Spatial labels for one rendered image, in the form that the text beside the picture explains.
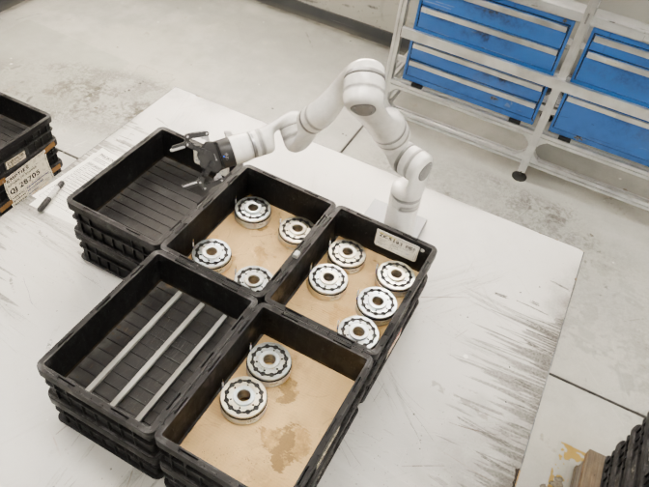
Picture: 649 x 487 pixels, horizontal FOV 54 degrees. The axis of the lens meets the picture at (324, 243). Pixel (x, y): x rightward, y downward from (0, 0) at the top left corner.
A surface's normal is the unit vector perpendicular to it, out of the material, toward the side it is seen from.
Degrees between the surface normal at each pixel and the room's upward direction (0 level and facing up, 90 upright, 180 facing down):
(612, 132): 90
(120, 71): 0
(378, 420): 0
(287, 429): 0
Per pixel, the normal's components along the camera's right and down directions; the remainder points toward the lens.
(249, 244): 0.11, -0.69
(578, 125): -0.45, 0.61
